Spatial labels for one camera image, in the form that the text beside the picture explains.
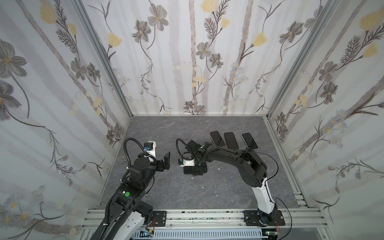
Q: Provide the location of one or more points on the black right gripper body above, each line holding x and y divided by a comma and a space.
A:
195, 169

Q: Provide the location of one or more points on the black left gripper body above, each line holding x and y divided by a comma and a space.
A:
159, 166

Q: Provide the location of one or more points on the blue-edged phone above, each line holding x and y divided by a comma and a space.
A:
231, 141
187, 170

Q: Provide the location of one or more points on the purple-edged phone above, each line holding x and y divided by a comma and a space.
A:
217, 139
250, 141

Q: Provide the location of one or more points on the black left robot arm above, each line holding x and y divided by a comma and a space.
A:
125, 212

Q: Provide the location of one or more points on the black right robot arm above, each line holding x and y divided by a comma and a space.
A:
251, 167

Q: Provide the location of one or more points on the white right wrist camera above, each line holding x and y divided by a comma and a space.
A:
186, 163

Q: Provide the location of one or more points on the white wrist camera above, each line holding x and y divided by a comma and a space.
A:
150, 148
186, 163

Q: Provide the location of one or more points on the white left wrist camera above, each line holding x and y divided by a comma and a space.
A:
150, 148

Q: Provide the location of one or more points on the white slotted cable duct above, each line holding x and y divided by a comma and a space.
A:
201, 234

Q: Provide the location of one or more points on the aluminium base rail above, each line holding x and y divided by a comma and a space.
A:
294, 224

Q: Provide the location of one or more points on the left corner aluminium post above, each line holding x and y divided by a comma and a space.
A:
98, 47

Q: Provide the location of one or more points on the corner aluminium post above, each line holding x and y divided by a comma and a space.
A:
98, 47
315, 33

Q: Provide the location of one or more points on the right corner aluminium post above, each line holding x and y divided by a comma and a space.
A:
315, 33

